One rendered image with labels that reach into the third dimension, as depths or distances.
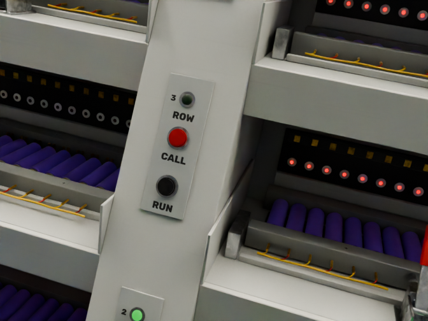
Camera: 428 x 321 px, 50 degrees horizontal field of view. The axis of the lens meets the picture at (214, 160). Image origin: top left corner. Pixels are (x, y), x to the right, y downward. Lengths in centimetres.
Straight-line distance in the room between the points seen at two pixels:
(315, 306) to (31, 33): 36
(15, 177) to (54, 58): 13
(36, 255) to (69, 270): 3
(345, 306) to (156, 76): 26
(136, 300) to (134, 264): 3
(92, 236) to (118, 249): 4
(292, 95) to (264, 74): 3
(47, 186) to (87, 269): 10
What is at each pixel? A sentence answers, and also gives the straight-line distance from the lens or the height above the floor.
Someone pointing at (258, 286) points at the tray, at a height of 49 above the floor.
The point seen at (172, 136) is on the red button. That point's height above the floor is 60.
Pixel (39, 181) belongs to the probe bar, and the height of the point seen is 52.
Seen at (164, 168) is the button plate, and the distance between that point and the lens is 40.
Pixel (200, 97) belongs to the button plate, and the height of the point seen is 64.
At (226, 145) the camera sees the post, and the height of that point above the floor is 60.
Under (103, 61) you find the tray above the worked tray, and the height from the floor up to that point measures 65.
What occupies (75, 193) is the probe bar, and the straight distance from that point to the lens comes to 49.
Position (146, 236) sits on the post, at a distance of 42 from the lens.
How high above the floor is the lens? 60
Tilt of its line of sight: 2 degrees down
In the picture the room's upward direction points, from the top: 13 degrees clockwise
